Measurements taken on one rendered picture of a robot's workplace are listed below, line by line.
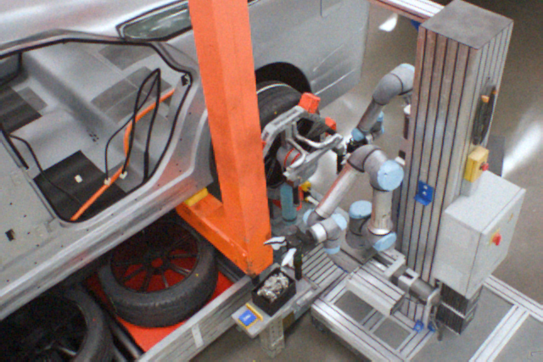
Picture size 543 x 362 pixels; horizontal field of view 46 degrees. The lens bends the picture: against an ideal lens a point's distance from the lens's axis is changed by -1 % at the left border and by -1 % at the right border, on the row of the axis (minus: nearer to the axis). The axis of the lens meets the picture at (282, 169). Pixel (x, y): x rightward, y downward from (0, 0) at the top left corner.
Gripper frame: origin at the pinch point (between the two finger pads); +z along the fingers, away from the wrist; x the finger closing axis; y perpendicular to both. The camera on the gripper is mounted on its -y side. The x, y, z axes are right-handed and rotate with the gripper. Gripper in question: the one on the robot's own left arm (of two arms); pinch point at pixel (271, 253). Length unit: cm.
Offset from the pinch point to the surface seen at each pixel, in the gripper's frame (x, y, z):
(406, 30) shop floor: 254, 91, -282
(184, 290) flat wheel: 66, 65, 26
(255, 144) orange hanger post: 42, -23, -20
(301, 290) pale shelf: 36, 75, -28
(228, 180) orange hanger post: 48.9, -4.9, -6.3
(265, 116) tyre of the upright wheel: 86, -3, -47
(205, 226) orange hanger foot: 86, 48, 0
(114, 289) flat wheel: 87, 62, 57
